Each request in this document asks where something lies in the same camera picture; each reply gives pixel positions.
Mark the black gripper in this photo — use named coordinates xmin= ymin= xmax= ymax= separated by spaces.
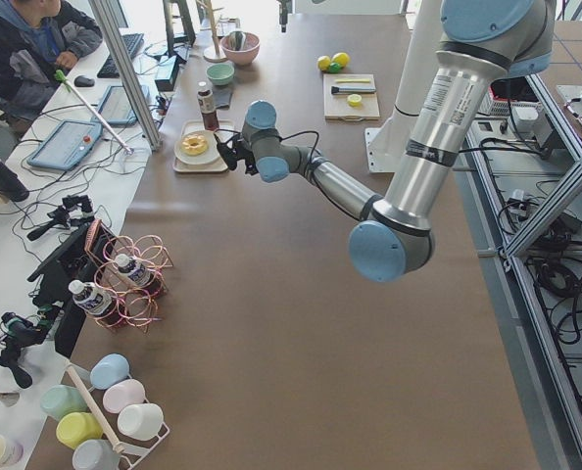
xmin=216 ymin=138 xmax=257 ymax=175

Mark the white round plate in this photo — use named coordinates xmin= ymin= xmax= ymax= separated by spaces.
xmin=174 ymin=130 xmax=218 ymax=165

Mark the glazed twisted donut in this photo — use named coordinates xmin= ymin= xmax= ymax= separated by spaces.
xmin=180 ymin=133 xmax=209 ymax=156

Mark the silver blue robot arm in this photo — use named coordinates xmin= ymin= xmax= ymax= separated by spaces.
xmin=217 ymin=1 xmax=556 ymax=282

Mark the white rectangular tray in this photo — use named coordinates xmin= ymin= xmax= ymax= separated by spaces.
xmin=173 ymin=119 xmax=228 ymax=173

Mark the dark drink bottle on tray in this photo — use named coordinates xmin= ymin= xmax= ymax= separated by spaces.
xmin=197 ymin=81 xmax=219 ymax=131

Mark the grey folded cloth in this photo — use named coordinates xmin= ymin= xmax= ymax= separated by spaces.
xmin=213 ymin=88 xmax=233 ymax=109

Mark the mint green bowl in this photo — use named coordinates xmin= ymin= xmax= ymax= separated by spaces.
xmin=206 ymin=63 xmax=235 ymax=86

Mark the pink bowl with ice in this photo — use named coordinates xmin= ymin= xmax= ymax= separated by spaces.
xmin=220 ymin=30 xmax=261 ymax=66

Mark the wooden cup stand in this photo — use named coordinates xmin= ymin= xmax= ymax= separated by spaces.
xmin=196 ymin=0 xmax=227 ymax=64

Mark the wooden cutting board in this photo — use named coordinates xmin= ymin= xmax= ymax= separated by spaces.
xmin=323 ymin=73 xmax=380 ymax=120

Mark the metal ice scoop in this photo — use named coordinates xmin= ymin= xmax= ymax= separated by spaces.
xmin=227 ymin=29 xmax=246 ymax=51

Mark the blue teach pendant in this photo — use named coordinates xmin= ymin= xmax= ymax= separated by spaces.
xmin=97 ymin=85 xmax=137 ymax=127
xmin=27 ymin=119 xmax=102 ymax=171

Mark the yellow plastic knife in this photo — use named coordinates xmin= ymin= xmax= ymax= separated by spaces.
xmin=334 ymin=77 xmax=371 ymax=84

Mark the whole yellow lemon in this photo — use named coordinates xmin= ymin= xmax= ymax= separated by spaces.
xmin=331 ymin=52 xmax=350 ymax=69
xmin=316 ymin=56 xmax=331 ymax=71

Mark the half cut lemon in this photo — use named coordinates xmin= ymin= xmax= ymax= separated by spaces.
xmin=347 ymin=94 xmax=363 ymax=108

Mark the bottle in copper rack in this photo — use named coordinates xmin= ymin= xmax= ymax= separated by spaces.
xmin=115 ymin=254 xmax=165 ymax=298
xmin=68 ymin=279 xmax=123 ymax=328

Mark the black keyboard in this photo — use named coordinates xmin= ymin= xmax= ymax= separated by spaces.
xmin=96 ymin=32 xmax=146 ymax=79

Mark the black computer mouse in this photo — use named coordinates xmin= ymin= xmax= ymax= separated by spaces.
xmin=73 ymin=75 xmax=95 ymax=88

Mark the black thermos bottle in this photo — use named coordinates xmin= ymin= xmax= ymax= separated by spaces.
xmin=0 ymin=160 xmax=29 ymax=202

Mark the seated person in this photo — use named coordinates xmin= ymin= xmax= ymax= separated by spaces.
xmin=0 ymin=0 xmax=103 ymax=121

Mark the blue cup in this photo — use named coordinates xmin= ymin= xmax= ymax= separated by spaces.
xmin=90 ymin=353 xmax=130 ymax=390

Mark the pink cup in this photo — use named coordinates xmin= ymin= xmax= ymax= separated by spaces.
xmin=103 ymin=379 xmax=145 ymax=414

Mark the white cup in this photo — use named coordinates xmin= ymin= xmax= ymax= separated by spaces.
xmin=117 ymin=402 xmax=164 ymax=441

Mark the green cup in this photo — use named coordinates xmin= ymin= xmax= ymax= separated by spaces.
xmin=40 ymin=384 xmax=87 ymax=421

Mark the yellow cup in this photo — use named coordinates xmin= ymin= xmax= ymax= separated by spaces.
xmin=56 ymin=412 xmax=103 ymax=449

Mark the grey cup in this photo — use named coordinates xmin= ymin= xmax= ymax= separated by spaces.
xmin=72 ymin=440 xmax=120 ymax=470

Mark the aluminium frame post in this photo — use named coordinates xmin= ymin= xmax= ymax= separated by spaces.
xmin=89 ymin=0 xmax=162 ymax=152

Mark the knife with steel handle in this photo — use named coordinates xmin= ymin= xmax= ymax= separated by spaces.
xmin=330 ymin=85 xmax=376 ymax=95

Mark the copper wire bottle rack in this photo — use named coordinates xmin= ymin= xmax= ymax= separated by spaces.
xmin=84 ymin=219 xmax=173 ymax=333

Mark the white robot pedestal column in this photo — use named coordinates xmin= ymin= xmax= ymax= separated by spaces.
xmin=365 ymin=0 xmax=443 ymax=173

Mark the white wire cup rack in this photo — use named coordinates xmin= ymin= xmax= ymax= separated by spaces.
xmin=65 ymin=362 xmax=170 ymax=469

